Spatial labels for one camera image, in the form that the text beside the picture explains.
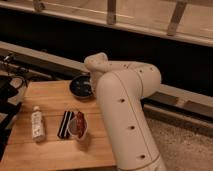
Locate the metal bracket left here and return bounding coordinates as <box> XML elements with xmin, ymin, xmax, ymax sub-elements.
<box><xmin>33</xmin><ymin>0</ymin><xmax>45</xmax><ymax>12</ymax></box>

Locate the metal bracket right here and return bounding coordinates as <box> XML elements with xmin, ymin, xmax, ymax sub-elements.
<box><xmin>167</xmin><ymin>1</ymin><xmax>187</xmax><ymax>36</ymax></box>

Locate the metal bracket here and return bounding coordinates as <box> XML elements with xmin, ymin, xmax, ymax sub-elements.
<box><xmin>33</xmin><ymin>0</ymin><xmax>45</xmax><ymax>12</ymax></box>
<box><xmin>106</xmin><ymin>0</ymin><xmax>116</xmax><ymax>25</ymax></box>
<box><xmin>167</xmin><ymin>1</ymin><xmax>187</xmax><ymax>36</ymax></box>

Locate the dark ceramic bowl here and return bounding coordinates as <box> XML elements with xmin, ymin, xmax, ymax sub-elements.
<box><xmin>69</xmin><ymin>75</ymin><xmax>93</xmax><ymax>99</ymax></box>

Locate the black white striped box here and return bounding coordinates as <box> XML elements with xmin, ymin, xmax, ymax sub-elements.
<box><xmin>57</xmin><ymin>111</ymin><xmax>74</xmax><ymax>139</ymax></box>

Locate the metal bracket middle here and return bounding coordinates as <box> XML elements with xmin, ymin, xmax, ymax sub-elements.
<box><xmin>106</xmin><ymin>0</ymin><xmax>116</xmax><ymax>25</ymax></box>

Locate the black cables and equipment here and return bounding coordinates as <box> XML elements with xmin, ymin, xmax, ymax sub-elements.
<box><xmin>0</xmin><ymin>53</ymin><xmax>31</xmax><ymax>161</ymax></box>

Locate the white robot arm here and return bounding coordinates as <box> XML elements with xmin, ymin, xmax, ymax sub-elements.
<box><xmin>84</xmin><ymin>53</ymin><xmax>167</xmax><ymax>171</ymax></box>

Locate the white plastic bottle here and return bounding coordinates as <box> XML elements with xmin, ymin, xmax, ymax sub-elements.
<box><xmin>31</xmin><ymin>106</ymin><xmax>45</xmax><ymax>143</ymax></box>

